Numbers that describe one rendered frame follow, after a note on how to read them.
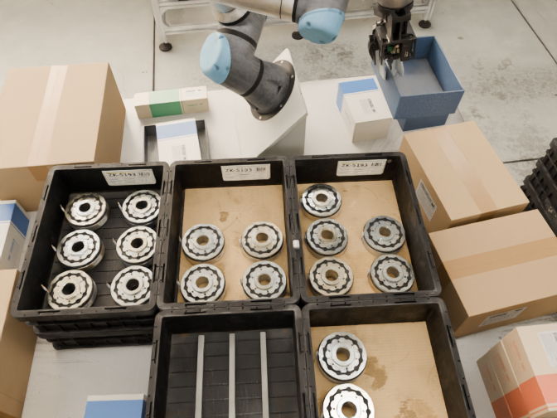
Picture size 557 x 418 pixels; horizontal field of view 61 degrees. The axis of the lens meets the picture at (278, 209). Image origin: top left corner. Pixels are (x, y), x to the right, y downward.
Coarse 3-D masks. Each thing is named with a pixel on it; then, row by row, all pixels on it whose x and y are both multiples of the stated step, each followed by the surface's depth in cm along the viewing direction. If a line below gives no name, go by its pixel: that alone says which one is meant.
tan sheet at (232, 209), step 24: (192, 192) 125; (216, 192) 125; (240, 192) 125; (264, 192) 125; (192, 216) 121; (216, 216) 121; (240, 216) 121; (264, 216) 121; (240, 240) 117; (192, 264) 113; (216, 264) 113; (240, 264) 113; (240, 288) 110; (288, 288) 110
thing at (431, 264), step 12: (300, 156) 119; (312, 156) 120; (324, 156) 119; (336, 156) 119; (348, 156) 119; (360, 156) 119; (372, 156) 119; (384, 156) 119; (396, 156) 120; (408, 168) 117; (408, 180) 115; (420, 216) 109; (300, 228) 107; (420, 228) 107; (300, 240) 106; (300, 252) 104; (300, 264) 102; (432, 264) 102; (300, 276) 100; (432, 276) 100; (300, 288) 99; (300, 300) 100; (312, 300) 97; (324, 300) 97; (336, 300) 97; (348, 300) 97
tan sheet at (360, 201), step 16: (352, 192) 125; (368, 192) 125; (384, 192) 125; (352, 208) 122; (368, 208) 122; (384, 208) 122; (304, 224) 120; (352, 224) 120; (352, 240) 117; (304, 256) 114; (352, 256) 114; (368, 256) 114; (352, 272) 112; (352, 288) 110; (368, 288) 110; (416, 288) 110
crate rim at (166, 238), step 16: (192, 160) 119; (208, 160) 119; (224, 160) 119; (240, 160) 119; (256, 160) 119; (272, 160) 119; (288, 176) 116; (288, 192) 113; (288, 208) 110; (288, 224) 108; (288, 240) 106; (160, 272) 101; (160, 288) 99; (160, 304) 97; (176, 304) 97; (208, 304) 97; (224, 304) 97; (240, 304) 97; (256, 304) 97; (272, 304) 97
